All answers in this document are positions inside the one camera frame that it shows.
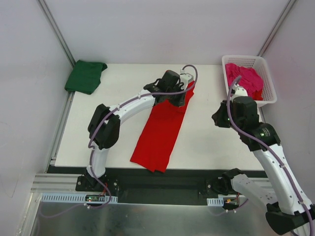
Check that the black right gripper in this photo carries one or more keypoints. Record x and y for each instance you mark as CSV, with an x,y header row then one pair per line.
x,y
219,118

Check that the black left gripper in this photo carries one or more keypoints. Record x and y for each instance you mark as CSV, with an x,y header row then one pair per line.
x,y
179,99

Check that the red t shirt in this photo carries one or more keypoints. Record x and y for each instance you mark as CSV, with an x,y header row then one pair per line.
x,y
158,138

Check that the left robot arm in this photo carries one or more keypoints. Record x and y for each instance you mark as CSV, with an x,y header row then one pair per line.
x,y
104,127

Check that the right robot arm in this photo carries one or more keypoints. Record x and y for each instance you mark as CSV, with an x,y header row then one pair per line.
x,y
288,209

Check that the pink t shirt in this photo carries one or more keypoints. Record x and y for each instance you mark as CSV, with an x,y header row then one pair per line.
x,y
250,80

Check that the white plastic laundry basket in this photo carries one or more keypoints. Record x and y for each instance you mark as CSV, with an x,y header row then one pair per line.
x,y
259,64

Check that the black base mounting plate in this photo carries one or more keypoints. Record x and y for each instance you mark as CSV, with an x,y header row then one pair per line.
x,y
140,186

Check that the folded green t shirt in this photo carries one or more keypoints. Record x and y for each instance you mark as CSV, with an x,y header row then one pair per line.
x,y
85,77

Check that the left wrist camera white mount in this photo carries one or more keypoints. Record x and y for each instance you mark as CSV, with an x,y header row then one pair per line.
x,y
185,78

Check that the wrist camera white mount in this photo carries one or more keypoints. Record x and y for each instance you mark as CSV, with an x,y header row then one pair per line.
x,y
185,78
238,91

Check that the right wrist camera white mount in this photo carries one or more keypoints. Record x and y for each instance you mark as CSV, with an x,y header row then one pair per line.
x,y
238,91

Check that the right white slotted cable duct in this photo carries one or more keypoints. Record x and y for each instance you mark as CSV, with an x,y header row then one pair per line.
x,y
215,202

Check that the white slotted cable duct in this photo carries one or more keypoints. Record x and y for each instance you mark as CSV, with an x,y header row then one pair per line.
x,y
77,198
215,202

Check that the aluminium frame rail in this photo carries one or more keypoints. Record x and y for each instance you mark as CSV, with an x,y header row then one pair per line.
x,y
49,182

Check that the left white slotted cable duct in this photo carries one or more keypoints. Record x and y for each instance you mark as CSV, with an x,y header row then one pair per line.
x,y
77,198

